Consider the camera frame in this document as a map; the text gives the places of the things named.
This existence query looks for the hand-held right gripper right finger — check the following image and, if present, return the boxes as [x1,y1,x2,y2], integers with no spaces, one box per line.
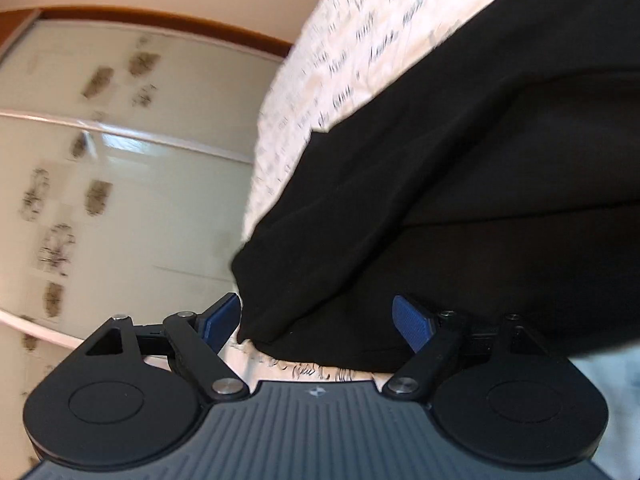
[381,294,554,404]

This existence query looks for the black pants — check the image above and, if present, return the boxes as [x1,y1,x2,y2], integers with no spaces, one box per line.
[230,0,640,377]

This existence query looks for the white wardrobe door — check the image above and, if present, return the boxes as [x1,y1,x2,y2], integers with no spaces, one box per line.
[0,16,288,353]

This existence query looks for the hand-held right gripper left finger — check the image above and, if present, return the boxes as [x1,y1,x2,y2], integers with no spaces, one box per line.
[82,291,250,402]

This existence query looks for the white script-print blanket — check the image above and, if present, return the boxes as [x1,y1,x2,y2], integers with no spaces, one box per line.
[227,0,568,387]

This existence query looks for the brown wooden wardrobe frame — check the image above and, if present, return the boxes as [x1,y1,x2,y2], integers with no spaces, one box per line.
[0,5,297,62]

